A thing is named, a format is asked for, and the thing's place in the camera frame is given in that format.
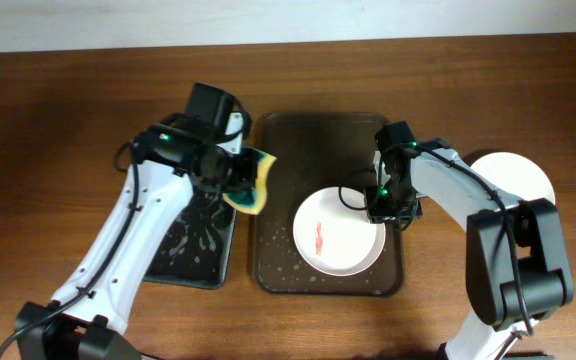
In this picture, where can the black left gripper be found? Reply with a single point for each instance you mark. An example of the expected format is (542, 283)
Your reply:
(247, 170)

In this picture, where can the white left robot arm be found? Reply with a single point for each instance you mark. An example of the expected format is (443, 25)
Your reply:
(89, 314)

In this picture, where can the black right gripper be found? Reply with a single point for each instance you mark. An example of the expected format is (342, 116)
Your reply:
(385, 214)

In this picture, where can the white plate back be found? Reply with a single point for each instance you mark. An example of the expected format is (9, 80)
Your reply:
(333, 236)

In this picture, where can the large brown serving tray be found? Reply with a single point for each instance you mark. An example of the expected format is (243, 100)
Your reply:
(315, 151)

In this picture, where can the white plate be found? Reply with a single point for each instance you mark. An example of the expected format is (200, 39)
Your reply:
(333, 236)
(515, 174)

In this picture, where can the white plate front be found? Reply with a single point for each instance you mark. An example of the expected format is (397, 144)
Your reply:
(515, 174)

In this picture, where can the green yellow sponge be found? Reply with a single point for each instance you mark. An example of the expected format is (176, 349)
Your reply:
(252, 199)

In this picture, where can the small black soapy tray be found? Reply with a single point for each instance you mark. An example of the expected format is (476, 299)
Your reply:
(195, 249)

